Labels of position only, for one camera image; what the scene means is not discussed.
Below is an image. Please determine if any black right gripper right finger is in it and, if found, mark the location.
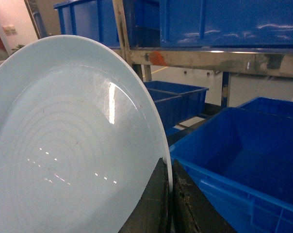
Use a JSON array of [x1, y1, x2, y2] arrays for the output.
[[172, 159, 236, 233]]

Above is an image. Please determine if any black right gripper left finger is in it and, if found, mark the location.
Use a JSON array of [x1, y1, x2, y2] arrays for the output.
[[119, 158, 171, 233]]

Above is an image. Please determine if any light blue round plate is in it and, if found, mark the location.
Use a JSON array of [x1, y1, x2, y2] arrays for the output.
[[0, 35, 171, 233]]

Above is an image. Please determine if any large blue crate on shelf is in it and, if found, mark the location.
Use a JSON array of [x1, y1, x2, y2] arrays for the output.
[[170, 108, 293, 233]]

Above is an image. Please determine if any blue bin left shelf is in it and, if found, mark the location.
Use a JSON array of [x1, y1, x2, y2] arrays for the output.
[[148, 89, 182, 130]]

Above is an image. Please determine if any stainless steel shelf rack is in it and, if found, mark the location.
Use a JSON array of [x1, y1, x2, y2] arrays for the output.
[[113, 0, 293, 110]]

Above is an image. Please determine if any blue bin behind left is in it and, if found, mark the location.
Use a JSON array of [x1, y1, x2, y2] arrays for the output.
[[145, 81, 209, 122]]

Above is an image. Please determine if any large dark blue upper bin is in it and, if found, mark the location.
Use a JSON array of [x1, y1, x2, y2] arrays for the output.
[[160, 0, 293, 48]]

